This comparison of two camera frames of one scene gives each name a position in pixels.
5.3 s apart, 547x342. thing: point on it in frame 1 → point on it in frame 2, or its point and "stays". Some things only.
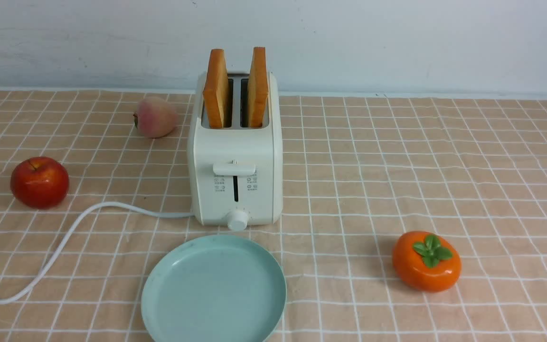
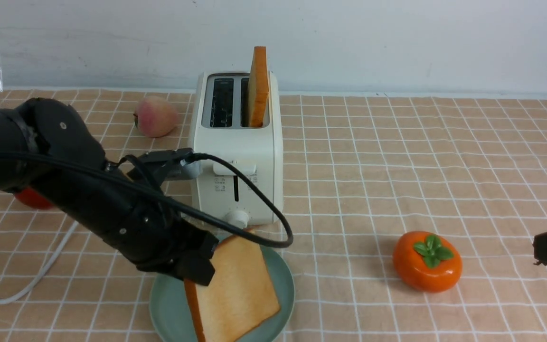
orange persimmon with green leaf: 426,262 stays
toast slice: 257,88 stays
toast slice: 216,89 → 239,298
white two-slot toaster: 235,171 stays
